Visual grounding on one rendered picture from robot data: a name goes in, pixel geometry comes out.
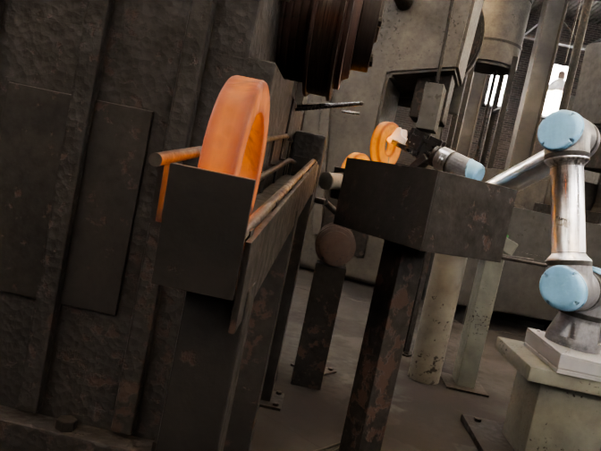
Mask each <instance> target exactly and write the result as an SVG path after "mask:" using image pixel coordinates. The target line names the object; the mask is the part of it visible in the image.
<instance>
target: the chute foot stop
mask: <svg viewBox="0 0 601 451"><path fill-rule="evenodd" d="M255 185H256V180H255V179H250V178H246V177H242V176H238V175H233V174H225V173H221V172H217V171H212V170H207V169H203V168H199V167H195V166H186V165H182V164H178V163H171V165H170V170H169V175H168V182H167V187H166V193H165V203H164V208H163V215H162V220H161V226H160V231H159V236H158V242H157V253H156V258H155V264H154V269H153V275H152V281H151V283H152V284H155V285H162V286H167V287H172V288H175V289H180V290H183V291H188V292H192V293H196V294H204V295H208V296H212V297H216V298H221V299H225V300H229V301H233V299H234V296H235V291H236V286H237V281H238V276H239V271H240V266H241V257H242V253H243V248H244V243H245V238H246V233H247V228H248V223H249V219H250V210H251V205H252V200H253V195H254V191H255Z"/></svg>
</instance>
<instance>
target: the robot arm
mask: <svg viewBox="0 0 601 451"><path fill-rule="evenodd" d="M387 141H388V142H390V143H391V144H393V145H394V146H396V147H398V148H400V149H403V151H404V152H406V153H408V154H411V155H413V156H414V157H416V160H415V161H413V162H412V163H411V164H410V165H408V166H414V167H420V168H425V167H427V166H428V165H430V166H432V167H434V168H435V169H437V170H439V171H443V172H446V173H450V174H457V175H460V176H464V177H468V178H471V179H475V180H479V181H482V179H483V177H484V174H485V168H484V166H483V165H482V164H480V163H479V162H477V161H475V160H474V159H472V158H468V157H465V156H463V155H462V154H460V153H457V152H455V151H453V150H451V149H448V148H447V147H446V144H447V143H446V142H444V141H442V140H439V139H438V138H435V137H433V136H431V135H429V134H427V133H425V132H421V131H419V130H417V129H415V128H413V127H412V128H411V132H409V134H408V136H407V131H406V130H402V128H400V127H398V128H396V130H395V131H394V133H393V134H392V135H391V136H390V137H388V138H387ZM538 141H539V143H540V145H541V146H542V147H543V148H544V150H542V151H540V152H539V153H537V154H536V155H534V156H532V157H530V158H528V159H526V160H524V161H522V162H520V163H519V164H518V165H516V166H513V167H511V168H510V169H508V170H506V171H504V172H502V173H501V174H499V175H497V176H495V177H493V178H492V179H490V180H488V181H486V183H492V184H496V185H500V186H503V187H507V188H511V189H514V190H517V191H520V190H522V189H524V188H526V187H528V186H530V185H531V184H533V183H536V182H537V181H539V180H541V179H543V178H545V177H547V176H549V175H550V191H551V255H550V256H549V257H548V258H547V259H546V264H547V267H546V271H545V273H544V274H543V275H542V277H541V278H540V281H539V290H540V293H541V295H542V297H543V299H544V300H545V301H546V303H548V304H549V305H550V306H552V307H553V308H555V309H557V310H559V311H558V313H557V315H556V316H555V317H554V319H553V321H552V322H551V324H550V325H549V326H548V328H547V329H546V333H545V338H546V339H548V340H550V341H552V342H554V343H556V344H559V345H562V346H565V347H568V348H571V349H573V350H576V351H580V352H583V353H591V354H600V353H601V268H596V267H593V266H592V259H591V258H590V257H588V256H587V254H586V227H585V184H584V166H585V165H586V164H587V163H588V162H589V160H590V157H592V156H593V155H594V154H595V152H596V151H597V149H598V147H599V144H600V133H599V130H598V128H597V127H596V126H595V125H594V124H593V123H592V122H590V121H588V120H586V119H585V118H583V117H582V116H581V115H579V114H578V113H576V112H572V111H570V110H557V111H554V112H553V113H551V114H549V115H548V116H547V117H546V118H545V119H544V120H543V121H542V122H541V124H540V125H539V127H538ZM406 144H407V145H406Z"/></svg>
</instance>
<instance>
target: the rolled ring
mask: <svg viewBox="0 0 601 451"><path fill-rule="evenodd" d="M269 111H270V96H269V89H268V86H267V83H266V82H265V81H262V80H258V79H253V78H249V77H244V76H240V75H234V76H232V77H230V78H229V79H228V80H227V82H226V83H225V85H224V86H223V88H222V89H221V91H220V93H219V95H218V98H217V100H216V103H215V105H214V108H213V111H212V114H211V116H210V119H209V122H208V125H207V130H206V133H205V137H204V140H203V144H202V148H201V152H200V156H199V164H198V167H199V168H203V169H207V170H212V171H217V172H221V173H225V174H233V175H238V176H242V177H246V178H250V179H255V180H256V185H255V191H254V195H253V200H252V205H251V210H250V216H251V214H252V210H253V207H254V203H255V199H256V196H257V192H258V185H259V180H260V176H261V171H262V166H263V162H264V156H265V151H266V144H267V132H268V124H269Z"/></svg>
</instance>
